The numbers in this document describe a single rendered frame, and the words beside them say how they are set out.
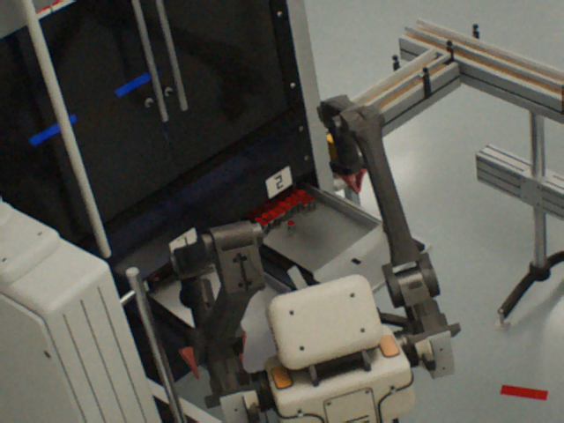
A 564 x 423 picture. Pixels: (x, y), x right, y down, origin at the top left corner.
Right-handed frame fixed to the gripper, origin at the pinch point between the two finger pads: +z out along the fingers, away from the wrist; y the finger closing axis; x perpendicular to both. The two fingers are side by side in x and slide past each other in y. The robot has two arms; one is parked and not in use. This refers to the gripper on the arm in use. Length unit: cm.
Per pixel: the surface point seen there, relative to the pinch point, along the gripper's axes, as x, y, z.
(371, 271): 7.2, -6.1, 19.9
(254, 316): 40.6, 2.3, 15.5
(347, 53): -174, 212, 68
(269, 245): 19.1, 20.2, 11.8
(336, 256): 11.3, 2.0, 14.9
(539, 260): -88, 23, 85
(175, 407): 82, -26, 2
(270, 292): 29.8, 9.3, 17.0
